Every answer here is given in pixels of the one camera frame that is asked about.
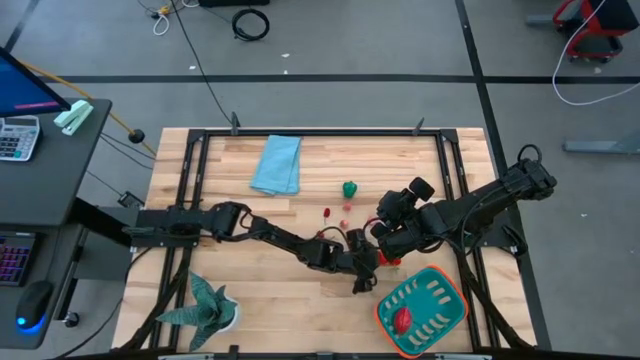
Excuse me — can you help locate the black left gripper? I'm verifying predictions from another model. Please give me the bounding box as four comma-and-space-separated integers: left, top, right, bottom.
344, 229, 394, 295

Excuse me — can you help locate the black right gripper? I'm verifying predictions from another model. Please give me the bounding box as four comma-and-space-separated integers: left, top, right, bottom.
372, 178, 435, 261

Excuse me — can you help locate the large red toy fruit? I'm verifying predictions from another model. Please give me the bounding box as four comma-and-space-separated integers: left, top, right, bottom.
393, 307, 414, 335

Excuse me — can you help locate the teal basket with orange rim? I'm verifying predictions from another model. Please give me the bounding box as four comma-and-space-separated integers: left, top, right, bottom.
375, 264, 470, 360

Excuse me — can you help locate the light blue folded cloth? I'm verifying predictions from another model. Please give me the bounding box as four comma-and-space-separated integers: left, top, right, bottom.
248, 134, 303, 197

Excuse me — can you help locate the green plant in white pot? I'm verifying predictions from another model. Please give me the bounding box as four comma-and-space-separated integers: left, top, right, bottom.
155, 272, 241, 352

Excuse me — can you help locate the grey metal desk foot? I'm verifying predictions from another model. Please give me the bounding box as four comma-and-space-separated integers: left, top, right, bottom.
562, 130, 640, 155

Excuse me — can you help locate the small black box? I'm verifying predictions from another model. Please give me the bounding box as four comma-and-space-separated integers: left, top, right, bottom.
117, 190, 146, 210

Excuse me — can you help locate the red and black cart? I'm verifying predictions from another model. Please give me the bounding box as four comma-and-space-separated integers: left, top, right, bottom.
552, 0, 640, 64

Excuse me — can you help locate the black desk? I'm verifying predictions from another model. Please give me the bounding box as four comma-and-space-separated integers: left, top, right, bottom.
0, 97, 114, 351

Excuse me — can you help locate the mint green stapler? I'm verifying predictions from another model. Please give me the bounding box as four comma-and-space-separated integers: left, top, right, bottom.
53, 98, 95, 137

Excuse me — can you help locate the black computer mouse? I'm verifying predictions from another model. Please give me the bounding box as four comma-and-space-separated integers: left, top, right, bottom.
14, 279, 55, 334

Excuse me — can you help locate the backlit computer keyboard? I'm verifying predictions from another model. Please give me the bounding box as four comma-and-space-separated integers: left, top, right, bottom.
0, 232, 39, 289

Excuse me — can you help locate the grey desk calculator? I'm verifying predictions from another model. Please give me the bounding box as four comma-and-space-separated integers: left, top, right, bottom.
0, 114, 41, 163

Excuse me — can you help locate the computer monitor with blue screen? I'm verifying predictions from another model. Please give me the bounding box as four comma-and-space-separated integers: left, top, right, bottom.
0, 45, 72, 119

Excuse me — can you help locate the black metal table frame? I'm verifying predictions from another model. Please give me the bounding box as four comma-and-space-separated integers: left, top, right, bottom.
112, 127, 539, 360

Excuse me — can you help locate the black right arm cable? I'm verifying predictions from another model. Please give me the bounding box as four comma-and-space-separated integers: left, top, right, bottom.
517, 143, 544, 164

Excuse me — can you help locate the long white floor cable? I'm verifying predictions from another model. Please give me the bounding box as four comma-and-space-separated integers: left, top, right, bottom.
551, 0, 640, 107

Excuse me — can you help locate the long black floor cable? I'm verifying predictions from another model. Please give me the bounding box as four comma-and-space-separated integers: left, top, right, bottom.
168, 0, 236, 126

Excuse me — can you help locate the coiled black cable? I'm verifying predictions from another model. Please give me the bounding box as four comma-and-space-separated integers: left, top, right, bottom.
231, 8, 271, 42

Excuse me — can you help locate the yellow cable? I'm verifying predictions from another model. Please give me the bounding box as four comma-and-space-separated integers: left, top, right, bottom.
19, 59, 157, 157

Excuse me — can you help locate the white cable loop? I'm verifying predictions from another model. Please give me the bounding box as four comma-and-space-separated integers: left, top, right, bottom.
151, 11, 172, 37

